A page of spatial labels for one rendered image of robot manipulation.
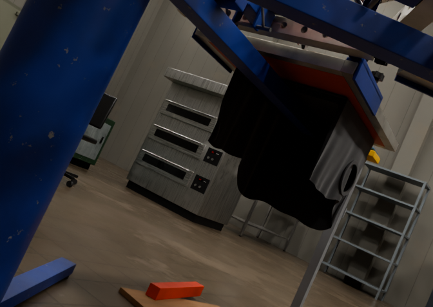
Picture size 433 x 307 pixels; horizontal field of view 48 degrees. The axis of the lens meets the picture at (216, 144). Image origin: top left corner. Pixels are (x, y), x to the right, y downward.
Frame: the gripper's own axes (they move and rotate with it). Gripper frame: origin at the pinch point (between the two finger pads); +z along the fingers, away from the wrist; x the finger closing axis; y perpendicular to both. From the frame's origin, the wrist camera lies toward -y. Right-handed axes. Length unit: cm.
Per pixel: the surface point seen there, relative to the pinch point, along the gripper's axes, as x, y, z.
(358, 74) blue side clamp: -17.5, 30.7, 11.7
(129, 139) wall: 758, -736, 40
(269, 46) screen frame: -18.8, 0.6, 10.3
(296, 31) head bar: -26.9, 11.9, 7.3
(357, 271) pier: 709, -107, 84
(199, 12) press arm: -58, 3, 21
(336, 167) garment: 23.4, 21.7, 32.3
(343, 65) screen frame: -18.8, 26.1, 10.7
